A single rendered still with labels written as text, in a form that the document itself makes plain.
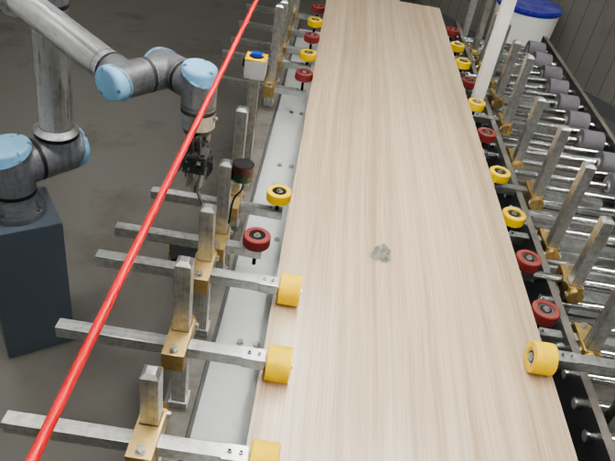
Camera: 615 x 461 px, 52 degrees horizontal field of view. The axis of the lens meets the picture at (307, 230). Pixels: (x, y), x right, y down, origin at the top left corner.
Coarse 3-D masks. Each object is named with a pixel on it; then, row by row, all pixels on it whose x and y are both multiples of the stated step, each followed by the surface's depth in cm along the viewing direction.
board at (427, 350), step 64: (384, 0) 394; (320, 64) 295; (384, 64) 307; (448, 64) 319; (320, 128) 243; (384, 128) 251; (448, 128) 259; (320, 192) 207; (384, 192) 212; (448, 192) 218; (320, 256) 180; (448, 256) 189; (512, 256) 193; (320, 320) 159; (384, 320) 162; (448, 320) 166; (512, 320) 170; (320, 384) 143; (384, 384) 145; (448, 384) 148; (512, 384) 151; (320, 448) 129; (384, 448) 132; (448, 448) 134; (512, 448) 136
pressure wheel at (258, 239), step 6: (252, 228) 185; (258, 228) 185; (246, 234) 182; (252, 234) 183; (258, 234) 182; (264, 234) 183; (270, 234) 184; (246, 240) 180; (252, 240) 180; (258, 240) 181; (264, 240) 181; (270, 240) 183; (246, 246) 181; (252, 246) 180; (258, 246) 180; (264, 246) 181
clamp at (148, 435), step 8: (168, 408) 126; (168, 416) 125; (136, 424) 119; (144, 424) 120; (160, 424) 120; (136, 432) 118; (144, 432) 118; (152, 432) 119; (160, 432) 119; (136, 440) 117; (144, 440) 117; (152, 440) 117; (128, 448) 115; (152, 448) 116; (128, 456) 114; (136, 456) 114; (144, 456) 114; (152, 456) 115
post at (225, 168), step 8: (224, 160) 173; (224, 168) 173; (224, 176) 174; (224, 184) 176; (224, 192) 177; (224, 200) 179; (224, 208) 181; (216, 216) 182; (224, 216) 182; (216, 224) 184; (224, 224) 184; (216, 232) 186; (224, 232) 186; (216, 264) 193; (224, 264) 197
